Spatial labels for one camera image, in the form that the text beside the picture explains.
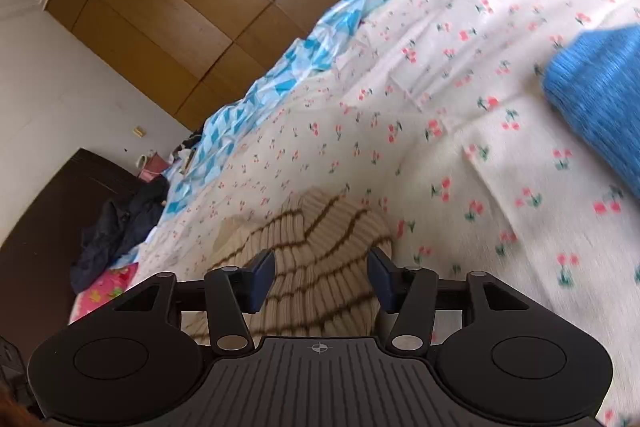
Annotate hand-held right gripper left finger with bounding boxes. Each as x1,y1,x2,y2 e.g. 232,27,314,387
112,249,277,354

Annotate beige brown-striped knit sweater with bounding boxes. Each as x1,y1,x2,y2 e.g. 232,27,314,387
182,187,396,343

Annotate dark navy jacket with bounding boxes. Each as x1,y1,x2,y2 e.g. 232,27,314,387
70,177,171,295

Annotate dark brown headboard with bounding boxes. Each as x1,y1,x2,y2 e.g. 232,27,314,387
0,148,146,338

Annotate blue knit sweater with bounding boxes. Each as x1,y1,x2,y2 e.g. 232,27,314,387
542,24,640,200

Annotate blue white checked sheet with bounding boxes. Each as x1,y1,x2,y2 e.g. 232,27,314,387
162,0,501,215

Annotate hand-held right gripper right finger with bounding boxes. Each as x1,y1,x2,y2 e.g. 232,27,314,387
366,247,531,353

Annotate white cherry-print blanket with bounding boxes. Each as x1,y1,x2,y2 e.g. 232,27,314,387
67,0,640,427

